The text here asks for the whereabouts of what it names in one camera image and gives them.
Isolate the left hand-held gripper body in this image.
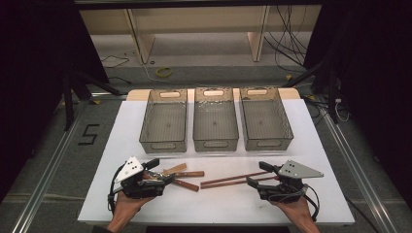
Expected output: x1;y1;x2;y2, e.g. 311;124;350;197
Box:
114;156;168;199

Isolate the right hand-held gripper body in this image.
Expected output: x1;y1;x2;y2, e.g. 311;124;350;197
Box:
257;159;325;205

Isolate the brown wooden chopstick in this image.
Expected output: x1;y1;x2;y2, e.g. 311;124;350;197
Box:
199;171;270;186
199;176;280;190

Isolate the dark wooden-handled metal knife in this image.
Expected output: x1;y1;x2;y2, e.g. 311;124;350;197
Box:
171;179;200;192

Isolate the light wooden stick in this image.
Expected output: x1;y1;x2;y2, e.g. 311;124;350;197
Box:
158;170;206;179

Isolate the translucent grey plastic bin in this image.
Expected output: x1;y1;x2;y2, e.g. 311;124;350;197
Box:
139;88;189;154
192;86;240;153
238;86;294;152

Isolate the person's right hand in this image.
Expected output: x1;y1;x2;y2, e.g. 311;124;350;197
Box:
276;197;317;225

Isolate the person's left hand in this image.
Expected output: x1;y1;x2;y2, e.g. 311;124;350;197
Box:
110;191;155;223

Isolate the white table mat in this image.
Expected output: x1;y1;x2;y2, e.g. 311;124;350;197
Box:
77;98;356;226

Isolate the yellow tape roll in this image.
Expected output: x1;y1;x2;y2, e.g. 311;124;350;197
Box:
154;66;174;79

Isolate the black tripod stand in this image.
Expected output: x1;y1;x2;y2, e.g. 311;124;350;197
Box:
62;69;122;132
283;61;339;124

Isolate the black curtain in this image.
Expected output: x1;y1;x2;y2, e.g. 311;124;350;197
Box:
0;0;110;202
304;0;412;208

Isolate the right hand-held gripper black cable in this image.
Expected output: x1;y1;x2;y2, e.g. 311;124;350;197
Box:
300;183;321;222

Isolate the aluminium floor rail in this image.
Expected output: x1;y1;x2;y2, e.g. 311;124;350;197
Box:
315;96;399;233
11;92;129;233

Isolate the white floor cable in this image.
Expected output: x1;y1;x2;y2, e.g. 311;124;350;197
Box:
139;59;208;87

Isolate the short black floor cable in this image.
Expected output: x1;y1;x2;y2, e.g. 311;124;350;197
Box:
108;76;132;85

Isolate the white plug with cable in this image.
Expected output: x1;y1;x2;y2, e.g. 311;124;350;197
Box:
334;98;351;123

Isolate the thin black looped floor cable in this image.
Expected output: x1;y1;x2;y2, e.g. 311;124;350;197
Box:
100;54;130;70

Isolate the light wooden desk frame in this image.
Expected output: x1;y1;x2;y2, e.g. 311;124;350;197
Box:
78;4;323;65

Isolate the bundle of black cables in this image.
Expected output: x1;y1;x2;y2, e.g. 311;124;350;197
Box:
263;4;309;74

